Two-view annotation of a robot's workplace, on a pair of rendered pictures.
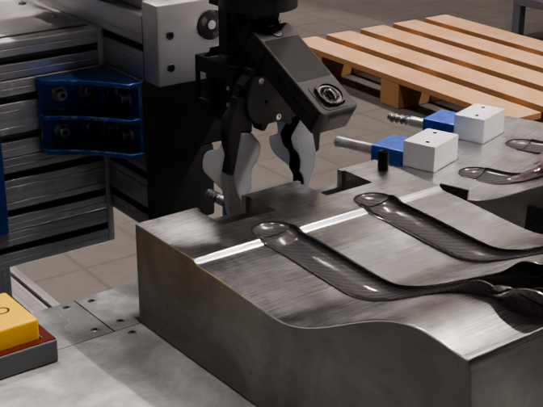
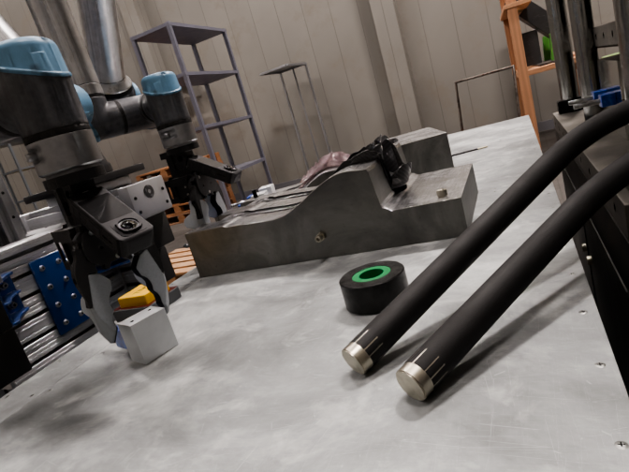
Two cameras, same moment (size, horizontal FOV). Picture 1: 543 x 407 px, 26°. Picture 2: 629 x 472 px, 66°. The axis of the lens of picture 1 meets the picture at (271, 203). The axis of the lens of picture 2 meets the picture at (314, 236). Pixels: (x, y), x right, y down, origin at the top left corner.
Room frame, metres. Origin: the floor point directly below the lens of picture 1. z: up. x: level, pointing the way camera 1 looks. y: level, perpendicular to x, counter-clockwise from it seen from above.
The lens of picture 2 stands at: (-0.02, 0.33, 1.03)
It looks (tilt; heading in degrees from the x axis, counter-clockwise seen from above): 13 degrees down; 332
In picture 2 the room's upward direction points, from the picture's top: 17 degrees counter-clockwise
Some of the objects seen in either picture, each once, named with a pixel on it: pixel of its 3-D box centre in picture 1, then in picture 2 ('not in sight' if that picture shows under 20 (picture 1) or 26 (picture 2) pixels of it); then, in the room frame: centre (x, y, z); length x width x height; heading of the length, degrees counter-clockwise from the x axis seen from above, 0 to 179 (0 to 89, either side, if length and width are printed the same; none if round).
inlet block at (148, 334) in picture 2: not in sight; (130, 331); (0.66, 0.28, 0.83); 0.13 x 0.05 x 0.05; 17
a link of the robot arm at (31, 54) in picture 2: not in sight; (37, 92); (0.64, 0.27, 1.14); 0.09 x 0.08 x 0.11; 45
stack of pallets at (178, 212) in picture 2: not in sight; (187, 189); (7.94, -1.89, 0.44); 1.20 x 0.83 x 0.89; 36
